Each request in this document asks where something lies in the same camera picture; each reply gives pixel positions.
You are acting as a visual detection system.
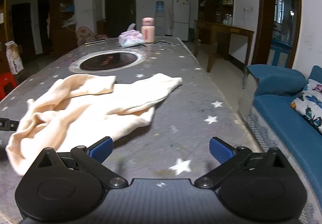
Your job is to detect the white paper bag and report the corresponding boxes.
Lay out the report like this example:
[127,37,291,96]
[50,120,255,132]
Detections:
[5,40,24,75]

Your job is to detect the blue cabinet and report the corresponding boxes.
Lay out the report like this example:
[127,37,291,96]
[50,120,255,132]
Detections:
[270,39,292,69]

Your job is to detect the butterfly-print pillow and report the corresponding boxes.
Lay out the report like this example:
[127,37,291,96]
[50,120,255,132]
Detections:
[290,79,322,134]

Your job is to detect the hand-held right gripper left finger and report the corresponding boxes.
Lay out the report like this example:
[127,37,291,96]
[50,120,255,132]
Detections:
[30,137,129,188]

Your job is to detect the floral mesh food cover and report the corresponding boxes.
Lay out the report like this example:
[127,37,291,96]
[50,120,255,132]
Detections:
[76,26,108,46]

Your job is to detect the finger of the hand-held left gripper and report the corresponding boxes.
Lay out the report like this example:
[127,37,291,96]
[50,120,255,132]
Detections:
[0,118,20,132]

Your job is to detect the red plastic stool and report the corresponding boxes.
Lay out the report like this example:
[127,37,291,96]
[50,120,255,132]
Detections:
[0,72,18,101]

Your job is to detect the grey star-print tablecloth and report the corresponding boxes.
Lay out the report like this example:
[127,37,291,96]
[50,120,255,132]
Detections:
[0,37,263,224]

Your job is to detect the pink tissue pack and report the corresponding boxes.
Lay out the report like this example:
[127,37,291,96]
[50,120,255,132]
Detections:
[118,24,146,48]

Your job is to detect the blue sofa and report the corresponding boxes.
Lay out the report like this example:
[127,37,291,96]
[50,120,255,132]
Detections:
[243,64,322,204]

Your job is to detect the pink thermos bottle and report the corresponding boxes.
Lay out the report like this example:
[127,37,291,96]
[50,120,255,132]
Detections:
[141,17,156,43]

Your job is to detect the water dispenser with blue bottle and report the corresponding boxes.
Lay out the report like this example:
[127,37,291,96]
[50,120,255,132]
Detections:
[154,1,166,37]

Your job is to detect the dark wooden door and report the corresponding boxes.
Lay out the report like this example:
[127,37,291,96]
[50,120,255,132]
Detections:
[104,0,136,38]

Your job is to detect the white refrigerator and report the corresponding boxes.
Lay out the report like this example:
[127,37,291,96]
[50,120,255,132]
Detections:
[172,0,190,41]

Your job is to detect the dark wooden shelf unit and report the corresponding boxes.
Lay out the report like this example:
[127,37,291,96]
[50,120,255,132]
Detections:
[0,0,77,64]

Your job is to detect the round built-in hotplate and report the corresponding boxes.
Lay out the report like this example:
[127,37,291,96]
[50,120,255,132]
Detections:
[69,49,146,73]

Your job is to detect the dark wooden door frame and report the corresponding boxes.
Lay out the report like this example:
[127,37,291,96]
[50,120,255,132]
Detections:
[252,0,302,69]

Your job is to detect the brown wooden side table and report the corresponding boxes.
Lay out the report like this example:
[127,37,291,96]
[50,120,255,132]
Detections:
[194,20,255,73]

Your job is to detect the cream garment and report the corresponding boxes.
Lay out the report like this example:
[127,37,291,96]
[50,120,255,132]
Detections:
[5,73,183,176]

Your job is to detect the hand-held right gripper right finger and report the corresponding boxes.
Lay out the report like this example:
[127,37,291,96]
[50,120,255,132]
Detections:
[194,137,293,188]

